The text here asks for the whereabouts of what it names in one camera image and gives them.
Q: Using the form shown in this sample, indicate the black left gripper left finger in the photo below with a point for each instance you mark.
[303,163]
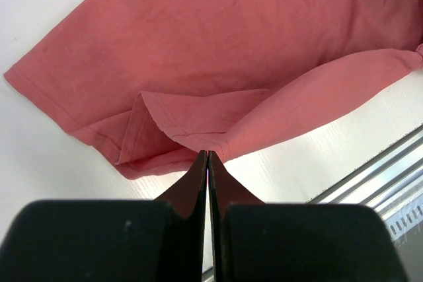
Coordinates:
[111,240]

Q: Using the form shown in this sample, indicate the aluminium mounting rail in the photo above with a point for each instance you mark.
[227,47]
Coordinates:
[389,182]

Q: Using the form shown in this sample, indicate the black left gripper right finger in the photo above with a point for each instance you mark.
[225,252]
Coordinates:
[257,241]

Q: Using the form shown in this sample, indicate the salmon pink t shirt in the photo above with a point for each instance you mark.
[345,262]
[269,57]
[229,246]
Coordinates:
[150,83]

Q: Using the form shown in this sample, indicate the slotted grey cable duct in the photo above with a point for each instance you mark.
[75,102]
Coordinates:
[404,220]

